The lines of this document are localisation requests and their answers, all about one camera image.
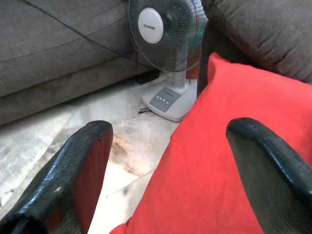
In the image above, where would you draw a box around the dark brown fabric sofa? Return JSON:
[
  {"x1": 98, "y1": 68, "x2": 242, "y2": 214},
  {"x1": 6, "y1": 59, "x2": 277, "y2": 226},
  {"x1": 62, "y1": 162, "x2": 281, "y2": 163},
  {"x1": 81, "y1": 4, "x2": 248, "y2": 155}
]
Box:
[{"x1": 196, "y1": 0, "x2": 312, "y2": 97}]

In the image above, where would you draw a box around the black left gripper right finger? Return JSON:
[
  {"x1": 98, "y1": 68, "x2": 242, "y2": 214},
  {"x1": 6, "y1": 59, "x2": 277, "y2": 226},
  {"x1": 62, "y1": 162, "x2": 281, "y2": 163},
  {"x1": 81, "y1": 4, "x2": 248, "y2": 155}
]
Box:
[{"x1": 225, "y1": 117, "x2": 312, "y2": 234}]

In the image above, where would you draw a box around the grey fabric sofa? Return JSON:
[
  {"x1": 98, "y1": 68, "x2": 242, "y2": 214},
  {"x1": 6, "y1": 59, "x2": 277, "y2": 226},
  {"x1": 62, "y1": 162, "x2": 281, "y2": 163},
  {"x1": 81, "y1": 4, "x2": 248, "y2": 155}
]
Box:
[{"x1": 0, "y1": 0, "x2": 156, "y2": 126}]

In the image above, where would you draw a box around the white table fan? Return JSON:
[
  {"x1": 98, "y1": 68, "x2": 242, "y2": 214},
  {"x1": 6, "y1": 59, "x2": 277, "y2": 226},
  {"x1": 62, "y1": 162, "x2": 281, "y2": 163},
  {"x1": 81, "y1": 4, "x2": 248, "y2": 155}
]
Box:
[{"x1": 128, "y1": 0, "x2": 209, "y2": 122}]

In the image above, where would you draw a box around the red pillow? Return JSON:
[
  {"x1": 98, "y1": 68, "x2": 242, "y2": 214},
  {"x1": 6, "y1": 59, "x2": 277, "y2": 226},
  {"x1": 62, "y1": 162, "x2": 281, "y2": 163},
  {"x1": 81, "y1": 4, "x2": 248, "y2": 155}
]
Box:
[{"x1": 109, "y1": 52, "x2": 312, "y2": 234}]

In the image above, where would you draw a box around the black fan power cord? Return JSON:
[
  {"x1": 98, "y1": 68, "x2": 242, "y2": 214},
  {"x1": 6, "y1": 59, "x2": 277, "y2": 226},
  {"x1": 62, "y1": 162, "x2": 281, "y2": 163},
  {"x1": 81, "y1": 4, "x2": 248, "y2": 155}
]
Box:
[{"x1": 19, "y1": 0, "x2": 147, "y2": 71}]

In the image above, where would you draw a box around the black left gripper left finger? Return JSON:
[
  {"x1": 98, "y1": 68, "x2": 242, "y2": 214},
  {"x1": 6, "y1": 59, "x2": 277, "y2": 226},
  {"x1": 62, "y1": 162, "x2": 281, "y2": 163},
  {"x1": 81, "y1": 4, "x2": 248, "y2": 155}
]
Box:
[{"x1": 0, "y1": 120, "x2": 115, "y2": 234}]

